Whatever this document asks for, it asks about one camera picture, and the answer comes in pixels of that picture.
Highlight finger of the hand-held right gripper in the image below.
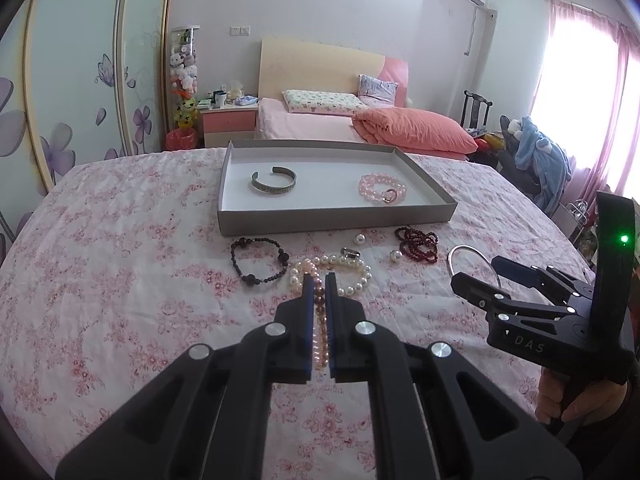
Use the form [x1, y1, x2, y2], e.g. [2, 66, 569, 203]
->
[451, 272, 566, 321]
[491, 256, 596, 306]

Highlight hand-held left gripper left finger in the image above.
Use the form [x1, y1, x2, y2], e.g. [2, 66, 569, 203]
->
[55, 272, 317, 480]

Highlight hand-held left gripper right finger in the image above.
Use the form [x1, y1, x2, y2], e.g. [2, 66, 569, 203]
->
[325, 272, 583, 480]

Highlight pink pearl bracelet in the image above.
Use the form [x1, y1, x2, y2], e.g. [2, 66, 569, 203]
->
[288, 259, 331, 368]

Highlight white pearl bracelet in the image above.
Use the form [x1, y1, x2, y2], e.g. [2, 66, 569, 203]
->
[300, 254, 373, 297]

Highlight thin silver bangle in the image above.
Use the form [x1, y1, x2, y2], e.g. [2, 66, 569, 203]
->
[448, 244, 511, 293]

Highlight black bead bracelet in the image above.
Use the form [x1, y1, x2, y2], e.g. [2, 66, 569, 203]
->
[230, 236, 291, 286]

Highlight dark red bead bracelet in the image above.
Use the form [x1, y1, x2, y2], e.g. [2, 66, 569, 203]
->
[394, 226, 439, 263]

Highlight grey cardboard tray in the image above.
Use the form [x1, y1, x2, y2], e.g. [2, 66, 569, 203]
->
[216, 140, 459, 237]

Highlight person's right hand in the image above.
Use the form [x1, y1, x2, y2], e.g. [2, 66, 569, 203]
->
[535, 372, 626, 426]

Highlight dark swivel chair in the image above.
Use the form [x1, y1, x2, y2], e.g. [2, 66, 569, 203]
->
[497, 115, 551, 196]

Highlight blue plush garment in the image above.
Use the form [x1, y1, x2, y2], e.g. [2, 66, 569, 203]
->
[507, 116, 573, 211]

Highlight red and yellow toys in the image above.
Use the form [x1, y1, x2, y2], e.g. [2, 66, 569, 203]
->
[472, 132, 505, 154]

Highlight black wooden chair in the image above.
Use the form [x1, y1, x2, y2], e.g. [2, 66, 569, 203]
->
[461, 90, 493, 133]

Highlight salmon pink duvet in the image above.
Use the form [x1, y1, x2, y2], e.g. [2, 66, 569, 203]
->
[351, 107, 479, 156]

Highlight pink curtain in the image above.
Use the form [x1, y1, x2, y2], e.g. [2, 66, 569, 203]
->
[530, 0, 640, 201]

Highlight pink floral bedsheet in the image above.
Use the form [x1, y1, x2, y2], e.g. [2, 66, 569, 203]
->
[0, 147, 601, 480]

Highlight pink bed mattress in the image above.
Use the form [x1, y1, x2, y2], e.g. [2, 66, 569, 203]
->
[254, 97, 363, 143]

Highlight pink and beige nightstand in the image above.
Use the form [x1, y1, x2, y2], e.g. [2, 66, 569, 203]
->
[196, 100, 259, 148]

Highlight floral print pillow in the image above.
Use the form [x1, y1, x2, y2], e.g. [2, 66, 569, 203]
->
[282, 89, 368, 115]

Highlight red trash bin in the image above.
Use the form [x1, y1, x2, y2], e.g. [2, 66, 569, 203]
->
[166, 129, 197, 151]

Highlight small lilac cushion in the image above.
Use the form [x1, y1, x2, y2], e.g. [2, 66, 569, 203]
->
[357, 74, 399, 108]

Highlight beige and pink headboard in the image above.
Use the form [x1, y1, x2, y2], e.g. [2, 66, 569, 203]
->
[258, 37, 409, 108]

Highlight clear plush toy tube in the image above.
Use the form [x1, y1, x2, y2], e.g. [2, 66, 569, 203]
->
[167, 25, 201, 133]

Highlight floral sliding wardrobe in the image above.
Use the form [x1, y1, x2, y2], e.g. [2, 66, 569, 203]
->
[0, 0, 176, 261]

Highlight silver cuff bracelet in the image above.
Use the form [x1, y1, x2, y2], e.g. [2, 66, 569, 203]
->
[250, 166, 297, 197]

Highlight pink bead bracelet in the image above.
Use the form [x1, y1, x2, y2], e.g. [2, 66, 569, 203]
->
[358, 173, 407, 206]

